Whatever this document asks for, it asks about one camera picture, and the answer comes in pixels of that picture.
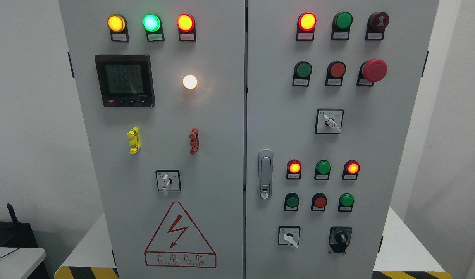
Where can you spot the white rotary light switch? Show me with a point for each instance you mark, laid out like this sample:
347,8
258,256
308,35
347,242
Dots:
168,181

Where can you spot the green lit indicator light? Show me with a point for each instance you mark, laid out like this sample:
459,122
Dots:
153,28

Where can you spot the grey electrical cabinet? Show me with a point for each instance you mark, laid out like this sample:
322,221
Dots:
244,58

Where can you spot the red terminal connector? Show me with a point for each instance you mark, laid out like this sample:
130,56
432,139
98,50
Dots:
194,141

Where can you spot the red lit indicator middle left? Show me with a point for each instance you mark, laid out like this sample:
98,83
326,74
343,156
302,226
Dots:
293,171

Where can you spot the white round lamp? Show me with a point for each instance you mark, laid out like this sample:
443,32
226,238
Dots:
190,82

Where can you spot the green push button lower left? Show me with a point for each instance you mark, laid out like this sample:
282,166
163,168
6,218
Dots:
291,202

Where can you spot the green push button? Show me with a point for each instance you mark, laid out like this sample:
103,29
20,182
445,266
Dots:
346,202
301,74
291,202

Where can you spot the green indicator middle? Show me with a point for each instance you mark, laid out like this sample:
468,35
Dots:
322,170

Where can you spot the white rotary selector upper right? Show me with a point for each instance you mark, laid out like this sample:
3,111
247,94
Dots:
329,121

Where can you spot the white rotary selector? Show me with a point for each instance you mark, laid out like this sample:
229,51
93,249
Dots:
289,235
329,121

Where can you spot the green push button upper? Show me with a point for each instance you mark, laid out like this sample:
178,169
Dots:
301,74

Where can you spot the red push button lower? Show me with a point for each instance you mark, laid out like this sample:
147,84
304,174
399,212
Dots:
319,202

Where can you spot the red push button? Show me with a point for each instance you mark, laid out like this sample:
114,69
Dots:
335,73
319,202

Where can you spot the yellow terminal connector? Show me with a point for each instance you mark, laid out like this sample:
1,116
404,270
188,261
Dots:
134,140

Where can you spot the white rotary selector lower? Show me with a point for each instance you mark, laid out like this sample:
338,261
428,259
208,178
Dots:
289,235

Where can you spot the red lit indicator middle right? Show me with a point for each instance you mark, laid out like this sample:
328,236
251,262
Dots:
350,170

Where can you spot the red electric danger sticker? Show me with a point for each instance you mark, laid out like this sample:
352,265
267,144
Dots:
178,242

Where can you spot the red push button upper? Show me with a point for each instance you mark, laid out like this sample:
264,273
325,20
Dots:
335,73

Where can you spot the green push button lower right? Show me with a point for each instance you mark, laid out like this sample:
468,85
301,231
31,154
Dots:
346,202

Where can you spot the black digital power meter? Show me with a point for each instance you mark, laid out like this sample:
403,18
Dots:
125,80

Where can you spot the red lit indicator light left door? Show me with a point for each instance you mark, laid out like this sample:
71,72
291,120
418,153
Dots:
186,28

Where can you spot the red lit indicator right door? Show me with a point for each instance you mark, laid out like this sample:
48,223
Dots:
306,27

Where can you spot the red emergency stop button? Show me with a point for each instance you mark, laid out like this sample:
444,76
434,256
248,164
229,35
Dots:
371,71

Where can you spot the green indicator top right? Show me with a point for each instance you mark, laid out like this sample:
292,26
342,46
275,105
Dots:
341,25

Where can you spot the yellow indicator light top left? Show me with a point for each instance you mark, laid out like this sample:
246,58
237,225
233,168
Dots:
118,28

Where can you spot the dark red buzzer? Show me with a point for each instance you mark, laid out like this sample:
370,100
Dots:
376,25

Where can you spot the white platform with hazard stripes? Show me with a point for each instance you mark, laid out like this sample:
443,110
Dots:
401,256

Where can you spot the white side table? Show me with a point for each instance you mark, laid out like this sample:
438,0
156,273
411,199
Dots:
20,264

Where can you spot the black device with antenna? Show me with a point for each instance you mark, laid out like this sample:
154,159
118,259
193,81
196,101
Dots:
16,234

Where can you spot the silver door latch handle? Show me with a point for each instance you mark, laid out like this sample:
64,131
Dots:
265,168

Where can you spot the black rotary knob switch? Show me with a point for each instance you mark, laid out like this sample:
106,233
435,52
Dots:
339,238

